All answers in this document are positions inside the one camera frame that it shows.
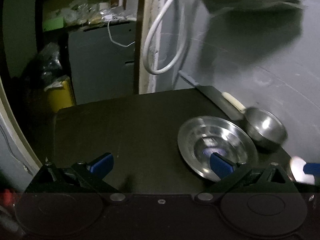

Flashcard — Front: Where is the white bowl red rim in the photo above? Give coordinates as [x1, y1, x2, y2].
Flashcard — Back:
[289, 156, 315, 185]

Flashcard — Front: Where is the small steel bowl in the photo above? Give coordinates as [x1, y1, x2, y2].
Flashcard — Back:
[243, 107, 287, 148]

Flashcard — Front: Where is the cream rolled cloth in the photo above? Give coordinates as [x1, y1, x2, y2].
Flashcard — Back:
[222, 92, 246, 114]

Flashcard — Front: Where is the steel cleaver knife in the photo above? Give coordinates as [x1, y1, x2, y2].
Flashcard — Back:
[178, 70, 243, 121]

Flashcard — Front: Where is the yellow bin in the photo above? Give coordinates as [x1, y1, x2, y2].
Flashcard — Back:
[44, 75, 75, 113]

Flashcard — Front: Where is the dark cabinet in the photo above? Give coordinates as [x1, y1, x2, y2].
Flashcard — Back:
[68, 22, 136, 105]

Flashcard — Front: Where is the black garbage bag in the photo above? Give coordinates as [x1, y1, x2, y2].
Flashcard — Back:
[39, 42, 63, 80]

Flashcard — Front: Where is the green box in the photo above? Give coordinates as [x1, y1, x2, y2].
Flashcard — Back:
[42, 17, 65, 31]

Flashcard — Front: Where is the white looped hose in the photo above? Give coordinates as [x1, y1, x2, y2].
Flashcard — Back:
[142, 0, 188, 75]

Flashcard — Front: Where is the thin white wire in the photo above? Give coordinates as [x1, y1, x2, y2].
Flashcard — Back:
[107, 21, 137, 48]

